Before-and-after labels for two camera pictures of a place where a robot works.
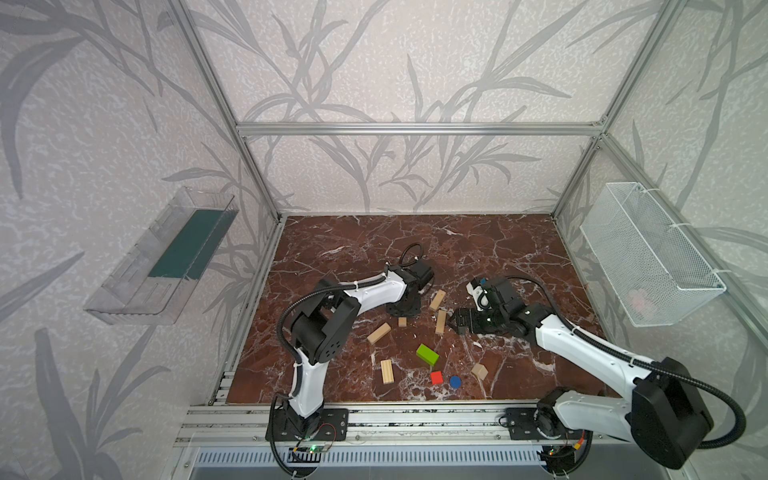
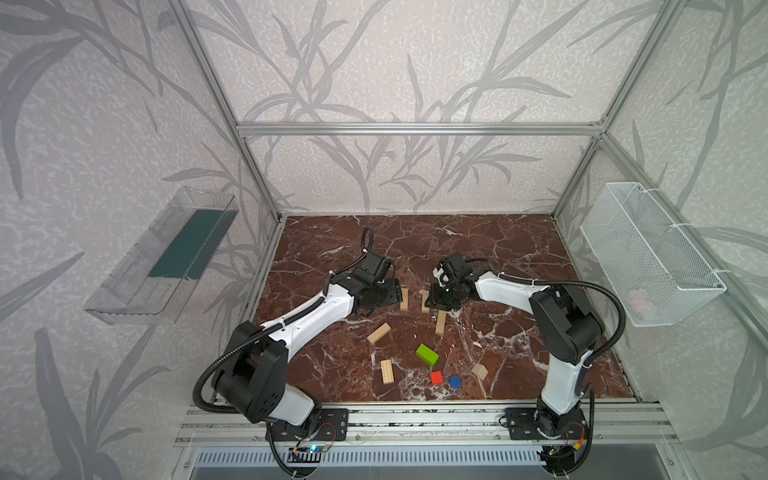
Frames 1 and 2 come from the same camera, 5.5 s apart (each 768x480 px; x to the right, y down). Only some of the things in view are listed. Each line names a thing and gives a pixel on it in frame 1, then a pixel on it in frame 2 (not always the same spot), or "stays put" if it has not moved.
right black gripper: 474,320 -> 448,298
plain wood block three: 440,323 stays put
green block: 427,355 stays put
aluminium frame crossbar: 420,128 stays put
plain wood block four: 380,332 stays put
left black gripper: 405,304 -> 383,293
